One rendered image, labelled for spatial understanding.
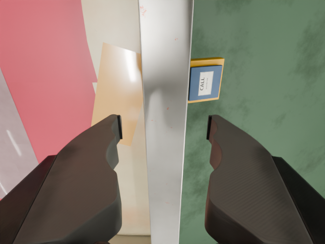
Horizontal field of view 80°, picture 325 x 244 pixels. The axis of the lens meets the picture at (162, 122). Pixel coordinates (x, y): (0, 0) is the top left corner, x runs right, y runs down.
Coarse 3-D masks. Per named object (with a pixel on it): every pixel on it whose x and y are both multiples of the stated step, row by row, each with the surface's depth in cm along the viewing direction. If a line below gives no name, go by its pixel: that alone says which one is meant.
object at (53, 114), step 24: (0, 96) 20; (24, 96) 20; (48, 96) 20; (72, 96) 20; (0, 120) 22; (24, 120) 22; (48, 120) 22; (72, 120) 21; (0, 144) 23; (24, 144) 23; (48, 144) 23; (0, 168) 25; (24, 168) 25; (0, 192) 27
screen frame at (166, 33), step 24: (144, 0) 13; (168, 0) 13; (192, 0) 13; (144, 24) 14; (168, 24) 14; (192, 24) 14; (144, 48) 14; (168, 48) 14; (144, 72) 15; (168, 72) 15; (144, 96) 16; (168, 96) 16; (144, 120) 18; (168, 120) 17; (168, 144) 19; (168, 168) 20; (168, 192) 22; (168, 216) 24; (120, 240) 31; (144, 240) 31; (168, 240) 26
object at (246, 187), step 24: (216, 120) 11; (216, 144) 9; (240, 144) 9; (216, 168) 7; (240, 168) 7; (264, 168) 7; (216, 192) 6; (240, 192) 6; (264, 192) 6; (288, 192) 6; (216, 216) 6; (240, 216) 6; (264, 216) 6; (288, 216) 6; (216, 240) 7; (240, 240) 6; (264, 240) 5; (288, 240) 5
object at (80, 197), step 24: (120, 120) 12; (72, 144) 9; (96, 144) 9; (72, 168) 8; (96, 168) 8; (48, 192) 6; (72, 192) 6; (96, 192) 6; (48, 216) 6; (72, 216) 6; (96, 216) 6; (120, 216) 7; (24, 240) 5; (48, 240) 5; (72, 240) 5; (96, 240) 6
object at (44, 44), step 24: (0, 0) 16; (24, 0) 16; (48, 0) 16; (72, 0) 16; (0, 24) 17; (24, 24) 17; (48, 24) 17; (72, 24) 17; (0, 48) 18; (24, 48) 18; (48, 48) 18; (72, 48) 18; (0, 72) 19; (24, 72) 19; (48, 72) 19; (72, 72) 19
